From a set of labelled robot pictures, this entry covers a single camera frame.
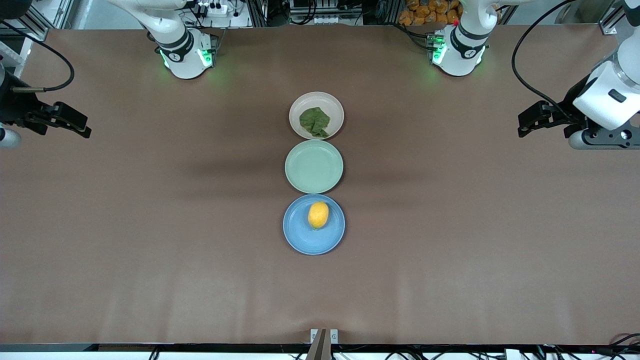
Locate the green lettuce leaf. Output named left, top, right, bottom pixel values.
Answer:
left=298, top=106, right=332, bottom=140

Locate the yellow lemon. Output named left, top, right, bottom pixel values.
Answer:
left=307, top=201, right=330, bottom=231

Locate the bag of orange fruits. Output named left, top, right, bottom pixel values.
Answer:
left=398, top=0, right=464, bottom=26

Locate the white power strip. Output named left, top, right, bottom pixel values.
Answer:
left=196, top=1, right=232, bottom=17

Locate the brown table cover sheet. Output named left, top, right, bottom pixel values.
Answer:
left=0, top=24, right=640, bottom=346

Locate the light green round plate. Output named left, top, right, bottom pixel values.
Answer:
left=284, top=139, right=345, bottom=195

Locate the beige round plate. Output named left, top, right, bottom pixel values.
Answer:
left=288, top=91, right=345, bottom=141

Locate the blue round plate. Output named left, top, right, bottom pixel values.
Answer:
left=282, top=194, right=346, bottom=256

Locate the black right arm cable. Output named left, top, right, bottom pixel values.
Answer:
left=0, top=20, right=76, bottom=94

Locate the aluminium frame profile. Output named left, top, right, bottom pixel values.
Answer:
left=26, top=0, right=76, bottom=42
left=599, top=0, right=632, bottom=36

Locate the metal table edge bracket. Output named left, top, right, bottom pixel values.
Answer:
left=306, top=328, right=340, bottom=360

